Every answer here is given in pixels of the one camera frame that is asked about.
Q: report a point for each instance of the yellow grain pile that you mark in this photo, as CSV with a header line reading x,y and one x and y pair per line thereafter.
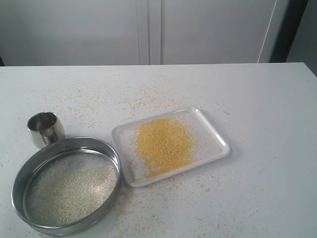
x,y
161,146

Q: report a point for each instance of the white coarse grains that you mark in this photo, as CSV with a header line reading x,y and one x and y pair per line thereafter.
x,y
63,193

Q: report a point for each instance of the round steel mesh sieve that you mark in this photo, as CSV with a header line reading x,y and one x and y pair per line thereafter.
x,y
75,150

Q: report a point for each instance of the stainless steel cup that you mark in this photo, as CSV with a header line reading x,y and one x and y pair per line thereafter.
x,y
45,128

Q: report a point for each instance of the white rectangular plastic tray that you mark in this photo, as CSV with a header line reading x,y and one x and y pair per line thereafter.
x,y
211,145

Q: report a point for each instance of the white cabinet doors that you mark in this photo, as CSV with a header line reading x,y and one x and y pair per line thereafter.
x,y
127,32

